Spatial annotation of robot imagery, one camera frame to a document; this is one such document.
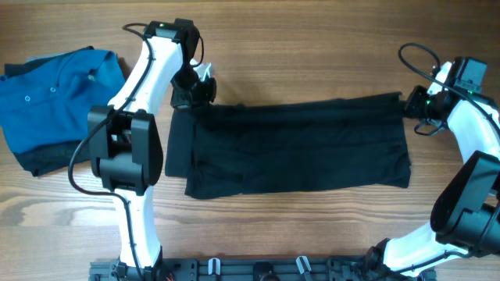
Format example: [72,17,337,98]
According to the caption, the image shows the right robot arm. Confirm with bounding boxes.
[360,89,499,280]

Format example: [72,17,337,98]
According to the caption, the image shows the dark grey folded shirt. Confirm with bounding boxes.
[2,52,80,177]

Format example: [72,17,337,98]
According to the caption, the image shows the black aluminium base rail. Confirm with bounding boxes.
[88,256,437,281]

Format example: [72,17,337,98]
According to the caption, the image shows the black polo shirt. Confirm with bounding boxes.
[165,92,411,199]

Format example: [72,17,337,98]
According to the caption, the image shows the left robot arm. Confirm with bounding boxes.
[87,19,216,280]

